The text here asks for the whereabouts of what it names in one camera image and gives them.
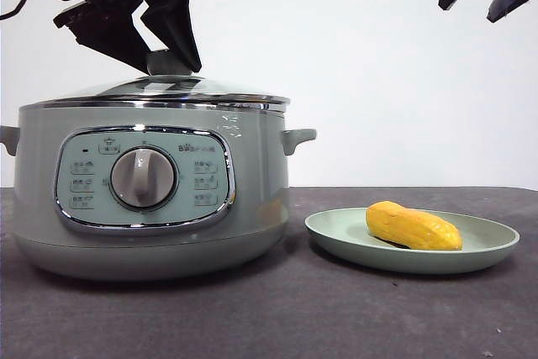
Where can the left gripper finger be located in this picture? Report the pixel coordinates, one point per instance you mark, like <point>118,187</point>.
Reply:
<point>111,37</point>
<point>176,24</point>

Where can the glass lid with green knob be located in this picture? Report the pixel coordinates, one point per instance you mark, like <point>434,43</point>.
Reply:
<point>210,92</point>

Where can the yellow corn cob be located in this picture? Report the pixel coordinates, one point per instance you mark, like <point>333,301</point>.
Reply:
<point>412,226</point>

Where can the pale green electric steamer pot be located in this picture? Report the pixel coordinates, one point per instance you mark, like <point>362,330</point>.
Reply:
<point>252,191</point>

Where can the pale green round plate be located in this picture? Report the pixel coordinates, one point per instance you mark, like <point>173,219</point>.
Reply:
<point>336,228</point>

